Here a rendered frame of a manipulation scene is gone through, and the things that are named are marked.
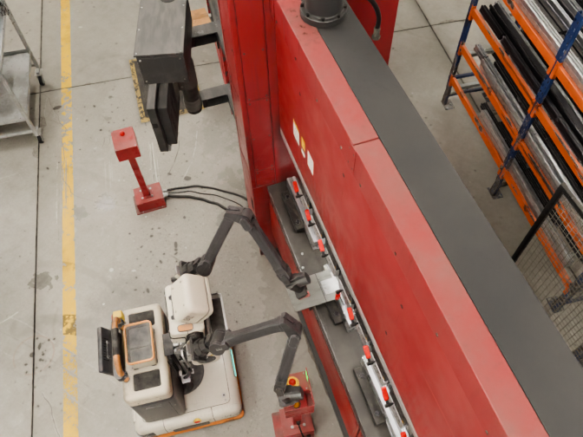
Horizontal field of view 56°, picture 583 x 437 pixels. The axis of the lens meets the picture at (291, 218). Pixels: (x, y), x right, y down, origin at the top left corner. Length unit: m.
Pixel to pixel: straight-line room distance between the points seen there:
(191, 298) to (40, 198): 2.67
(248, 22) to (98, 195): 2.66
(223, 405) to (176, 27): 2.22
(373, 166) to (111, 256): 3.03
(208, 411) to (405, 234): 2.21
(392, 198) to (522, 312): 0.51
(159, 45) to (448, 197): 1.70
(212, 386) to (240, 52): 2.05
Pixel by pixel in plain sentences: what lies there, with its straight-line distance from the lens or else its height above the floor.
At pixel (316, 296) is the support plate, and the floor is 1.00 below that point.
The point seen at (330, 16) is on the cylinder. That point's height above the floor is 2.33.
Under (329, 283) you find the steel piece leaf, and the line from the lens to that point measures 3.05.
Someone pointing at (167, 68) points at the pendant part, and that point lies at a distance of 2.91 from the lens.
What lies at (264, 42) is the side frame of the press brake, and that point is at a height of 2.01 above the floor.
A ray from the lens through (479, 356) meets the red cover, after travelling 1.60.
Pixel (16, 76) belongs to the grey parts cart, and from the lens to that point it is 5.68.
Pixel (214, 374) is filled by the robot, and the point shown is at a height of 0.28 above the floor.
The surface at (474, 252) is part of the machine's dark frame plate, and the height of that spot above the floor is 2.30.
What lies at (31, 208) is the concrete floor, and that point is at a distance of 5.04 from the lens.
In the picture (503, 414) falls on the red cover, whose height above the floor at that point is 2.30.
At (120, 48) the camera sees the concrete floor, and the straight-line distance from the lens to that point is 6.14.
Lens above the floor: 3.74
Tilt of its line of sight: 57 degrees down
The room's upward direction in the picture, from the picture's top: 2 degrees counter-clockwise
